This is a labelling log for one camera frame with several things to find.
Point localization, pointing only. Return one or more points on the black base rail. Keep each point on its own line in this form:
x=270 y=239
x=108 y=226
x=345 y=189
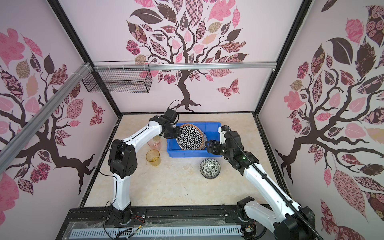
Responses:
x=165 y=216

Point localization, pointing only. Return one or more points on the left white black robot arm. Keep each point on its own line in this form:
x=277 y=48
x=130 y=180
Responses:
x=123 y=160

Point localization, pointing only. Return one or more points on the dark floral patterned bowl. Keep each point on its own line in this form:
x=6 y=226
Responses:
x=210 y=168

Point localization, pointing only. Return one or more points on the pink translucent plastic cup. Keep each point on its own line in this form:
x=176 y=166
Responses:
x=155 y=143

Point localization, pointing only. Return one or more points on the black striped white plate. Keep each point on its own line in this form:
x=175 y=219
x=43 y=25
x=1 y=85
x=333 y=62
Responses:
x=204 y=141

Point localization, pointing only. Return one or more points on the yellow translucent plastic cup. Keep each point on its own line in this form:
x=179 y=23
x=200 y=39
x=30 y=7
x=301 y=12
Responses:
x=153 y=157

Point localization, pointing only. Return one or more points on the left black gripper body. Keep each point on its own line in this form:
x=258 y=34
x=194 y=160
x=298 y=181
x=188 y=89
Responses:
x=172 y=132

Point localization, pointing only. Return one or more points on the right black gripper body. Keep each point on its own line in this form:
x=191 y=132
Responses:
x=219 y=149

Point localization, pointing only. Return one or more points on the white slotted cable duct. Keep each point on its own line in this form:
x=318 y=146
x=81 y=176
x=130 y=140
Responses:
x=154 y=232

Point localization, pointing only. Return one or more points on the aluminium back crossbar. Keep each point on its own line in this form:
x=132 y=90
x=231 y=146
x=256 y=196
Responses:
x=195 y=66

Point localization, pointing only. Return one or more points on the black wire mesh basket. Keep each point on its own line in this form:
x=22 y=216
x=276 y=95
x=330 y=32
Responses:
x=119 y=77

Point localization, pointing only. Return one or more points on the black geometric orange-rimmed plate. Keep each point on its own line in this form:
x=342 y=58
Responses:
x=191 y=138

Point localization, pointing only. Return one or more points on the aluminium left crossbar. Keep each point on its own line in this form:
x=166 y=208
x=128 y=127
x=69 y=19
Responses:
x=12 y=149

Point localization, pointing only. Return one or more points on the blue plastic bin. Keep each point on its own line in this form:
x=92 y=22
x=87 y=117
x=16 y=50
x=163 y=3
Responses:
x=210 y=129

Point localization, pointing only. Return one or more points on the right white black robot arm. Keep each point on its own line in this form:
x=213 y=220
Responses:
x=284 y=217

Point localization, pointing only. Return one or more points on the aluminium crossbar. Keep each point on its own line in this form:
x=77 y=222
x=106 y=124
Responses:
x=12 y=149
x=195 y=66

